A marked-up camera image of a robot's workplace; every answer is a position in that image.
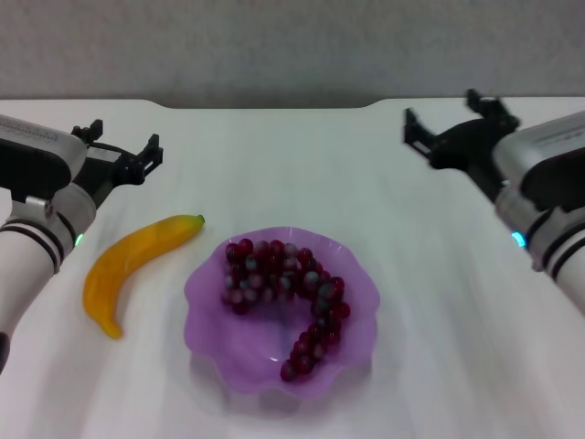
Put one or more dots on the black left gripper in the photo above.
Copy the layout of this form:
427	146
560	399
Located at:
103	171

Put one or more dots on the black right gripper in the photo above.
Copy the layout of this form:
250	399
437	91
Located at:
466	146

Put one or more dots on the yellow toy banana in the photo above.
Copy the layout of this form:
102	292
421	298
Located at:
123	260

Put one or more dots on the dark red grape bunch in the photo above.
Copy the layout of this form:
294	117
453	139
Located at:
274	279

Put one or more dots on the purple wavy plastic bowl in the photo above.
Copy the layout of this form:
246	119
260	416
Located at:
237	347

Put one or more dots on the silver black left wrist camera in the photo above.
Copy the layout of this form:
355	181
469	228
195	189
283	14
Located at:
34	157

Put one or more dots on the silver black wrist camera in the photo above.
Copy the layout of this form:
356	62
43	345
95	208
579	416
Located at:
34	157
544	155

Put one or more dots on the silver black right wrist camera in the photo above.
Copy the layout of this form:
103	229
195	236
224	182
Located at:
544	155

